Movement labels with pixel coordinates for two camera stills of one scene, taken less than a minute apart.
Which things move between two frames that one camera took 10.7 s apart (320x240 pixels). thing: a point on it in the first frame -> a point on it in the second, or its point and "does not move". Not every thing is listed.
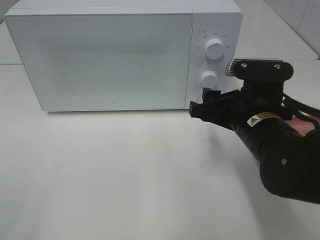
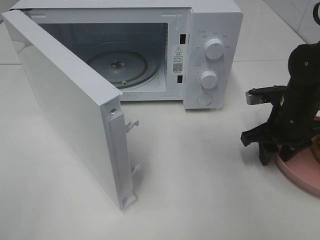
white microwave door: x=81 y=61 -> x=80 y=98
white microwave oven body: x=126 y=55 does not move
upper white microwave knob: x=214 y=49 does not move
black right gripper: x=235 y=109 -> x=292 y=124
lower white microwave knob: x=208 y=79 does not move
